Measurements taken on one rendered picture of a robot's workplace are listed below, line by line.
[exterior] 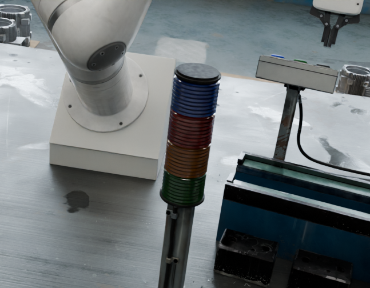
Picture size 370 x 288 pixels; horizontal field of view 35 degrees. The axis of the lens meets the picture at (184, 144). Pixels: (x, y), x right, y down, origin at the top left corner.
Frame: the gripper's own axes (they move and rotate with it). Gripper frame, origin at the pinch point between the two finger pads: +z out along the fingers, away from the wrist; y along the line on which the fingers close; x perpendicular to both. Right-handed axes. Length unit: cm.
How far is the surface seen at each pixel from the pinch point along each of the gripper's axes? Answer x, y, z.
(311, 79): -3.6, -1.4, 9.5
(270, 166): -15.4, -4.8, 28.2
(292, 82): -3.5, -5.2, 11.0
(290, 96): -0.7, -5.1, 14.1
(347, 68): 242, 9, -7
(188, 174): -57, -12, 26
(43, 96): 17, -72, 29
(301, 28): 433, -38, -44
